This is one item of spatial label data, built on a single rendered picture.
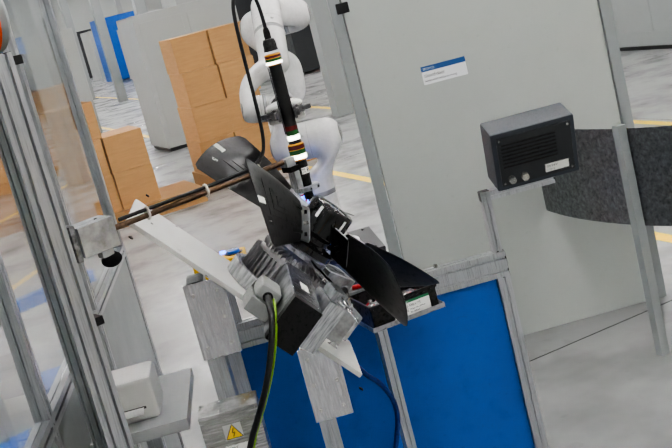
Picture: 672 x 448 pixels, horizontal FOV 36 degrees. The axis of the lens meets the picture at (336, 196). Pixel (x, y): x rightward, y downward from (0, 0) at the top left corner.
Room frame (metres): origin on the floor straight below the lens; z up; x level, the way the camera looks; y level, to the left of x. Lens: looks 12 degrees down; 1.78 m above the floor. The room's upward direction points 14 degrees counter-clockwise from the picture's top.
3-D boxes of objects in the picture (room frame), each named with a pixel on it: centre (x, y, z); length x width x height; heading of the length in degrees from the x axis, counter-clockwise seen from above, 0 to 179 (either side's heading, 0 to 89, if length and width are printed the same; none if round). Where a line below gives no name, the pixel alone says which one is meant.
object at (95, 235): (2.29, 0.56, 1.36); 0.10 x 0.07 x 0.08; 128
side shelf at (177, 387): (2.53, 0.61, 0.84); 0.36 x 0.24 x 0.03; 3
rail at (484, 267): (3.05, -0.01, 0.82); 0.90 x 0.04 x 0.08; 93
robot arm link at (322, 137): (3.28, 0.02, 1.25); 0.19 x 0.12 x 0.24; 85
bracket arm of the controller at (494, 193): (3.08, -0.54, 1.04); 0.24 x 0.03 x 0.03; 93
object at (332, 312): (2.33, 0.12, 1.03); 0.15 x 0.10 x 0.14; 93
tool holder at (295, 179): (2.68, 0.08, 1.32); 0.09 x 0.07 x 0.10; 128
